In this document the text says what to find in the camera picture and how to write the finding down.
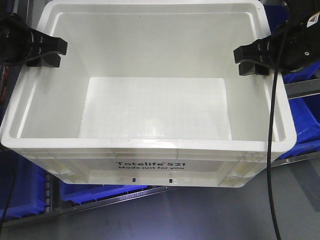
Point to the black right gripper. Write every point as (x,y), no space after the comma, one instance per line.
(300,46)

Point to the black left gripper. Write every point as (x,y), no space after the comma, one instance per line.
(20,44)

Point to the white plastic tote bin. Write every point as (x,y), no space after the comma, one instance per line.
(148,93)

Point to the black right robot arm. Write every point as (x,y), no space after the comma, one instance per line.
(298,11)

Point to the silver front shelf rail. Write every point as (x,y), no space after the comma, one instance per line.
(89,205)

